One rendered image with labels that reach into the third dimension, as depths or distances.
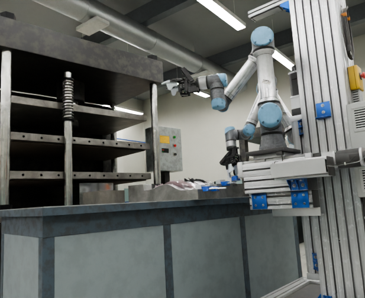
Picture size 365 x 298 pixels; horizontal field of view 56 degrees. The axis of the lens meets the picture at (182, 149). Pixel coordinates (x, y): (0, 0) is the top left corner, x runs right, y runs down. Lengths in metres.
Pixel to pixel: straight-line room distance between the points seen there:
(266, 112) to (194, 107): 8.84
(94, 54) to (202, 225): 1.49
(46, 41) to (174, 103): 8.75
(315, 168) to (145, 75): 1.73
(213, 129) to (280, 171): 8.42
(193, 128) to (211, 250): 8.52
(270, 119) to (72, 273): 1.17
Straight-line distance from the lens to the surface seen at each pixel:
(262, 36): 1.94
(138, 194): 2.18
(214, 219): 2.17
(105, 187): 2.65
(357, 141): 1.91
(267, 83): 1.87
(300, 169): 1.70
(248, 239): 2.42
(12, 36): 2.55
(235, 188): 2.36
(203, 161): 10.19
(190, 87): 1.96
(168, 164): 3.10
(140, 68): 2.94
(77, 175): 2.57
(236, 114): 9.79
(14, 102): 2.54
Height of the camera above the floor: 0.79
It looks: 9 degrees up
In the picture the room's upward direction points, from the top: 3 degrees counter-clockwise
